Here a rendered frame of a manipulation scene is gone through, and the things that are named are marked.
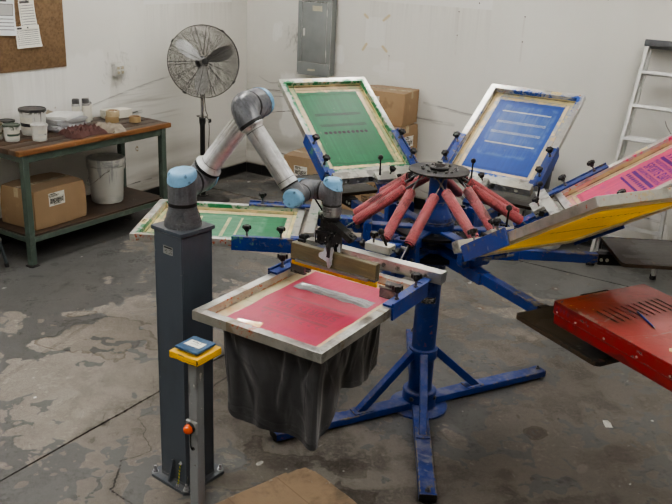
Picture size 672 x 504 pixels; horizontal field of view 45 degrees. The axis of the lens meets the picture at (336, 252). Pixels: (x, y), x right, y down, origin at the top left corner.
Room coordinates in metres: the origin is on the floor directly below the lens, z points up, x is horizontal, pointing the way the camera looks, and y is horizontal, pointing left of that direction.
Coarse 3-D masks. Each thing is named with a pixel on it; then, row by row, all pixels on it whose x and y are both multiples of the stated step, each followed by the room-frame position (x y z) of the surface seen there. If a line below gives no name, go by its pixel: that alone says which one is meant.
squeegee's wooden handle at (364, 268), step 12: (300, 252) 3.13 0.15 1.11; (312, 252) 3.10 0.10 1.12; (336, 252) 3.06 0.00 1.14; (324, 264) 3.07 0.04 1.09; (336, 264) 3.04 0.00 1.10; (348, 264) 3.01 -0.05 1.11; (360, 264) 2.98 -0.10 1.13; (372, 264) 2.96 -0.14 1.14; (360, 276) 2.98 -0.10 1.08; (372, 276) 2.95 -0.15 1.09
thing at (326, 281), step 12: (312, 276) 3.26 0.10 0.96; (324, 276) 3.27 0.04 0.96; (288, 288) 3.11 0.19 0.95; (336, 288) 3.14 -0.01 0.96; (264, 300) 2.98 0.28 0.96; (312, 300) 3.00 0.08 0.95; (240, 312) 2.85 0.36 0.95; (252, 312) 2.86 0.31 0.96; (264, 324) 2.76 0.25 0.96; (276, 324) 2.76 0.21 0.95
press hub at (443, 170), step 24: (432, 168) 3.83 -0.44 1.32; (456, 168) 3.86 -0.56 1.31; (432, 192) 3.82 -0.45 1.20; (432, 216) 3.78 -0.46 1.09; (432, 240) 3.66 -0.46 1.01; (432, 264) 3.66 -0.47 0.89; (432, 288) 3.79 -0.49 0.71; (432, 312) 3.80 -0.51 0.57; (432, 336) 3.80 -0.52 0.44; (432, 360) 3.79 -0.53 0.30; (408, 384) 3.85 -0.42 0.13; (432, 384) 3.89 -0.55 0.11; (432, 408) 3.80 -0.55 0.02
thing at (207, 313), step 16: (288, 272) 3.24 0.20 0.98; (240, 288) 3.01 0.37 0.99; (256, 288) 3.05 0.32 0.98; (208, 304) 2.83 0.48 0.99; (224, 304) 2.88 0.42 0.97; (208, 320) 2.73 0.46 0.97; (224, 320) 2.70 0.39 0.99; (368, 320) 2.76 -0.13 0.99; (384, 320) 2.84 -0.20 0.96; (256, 336) 2.61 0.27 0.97; (272, 336) 2.59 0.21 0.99; (336, 336) 2.61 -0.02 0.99; (352, 336) 2.64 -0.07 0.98; (288, 352) 2.54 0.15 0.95; (304, 352) 2.51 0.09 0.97; (320, 352) 2.48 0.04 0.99; (336, 352) 2.55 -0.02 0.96
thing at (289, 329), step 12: (348, 288) 3.14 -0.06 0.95; (360, 288) 3.15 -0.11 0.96; (372, 288) 3.16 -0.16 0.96; (324, 300) 3.01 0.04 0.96; (336, 300) 3.01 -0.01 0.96; (372, 300) 3.03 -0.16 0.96; (384, 300) 3.04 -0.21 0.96; (360, 312) 2.91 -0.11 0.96; (288, 324) 2.77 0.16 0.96; (336, 324) 2.79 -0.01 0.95; (348, 324) 2.79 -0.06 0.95; (288, 336) 2.66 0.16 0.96; (300, 336) 2.67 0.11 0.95; (312, 336) 2.67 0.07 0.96; (324, 336) 2.68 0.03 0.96
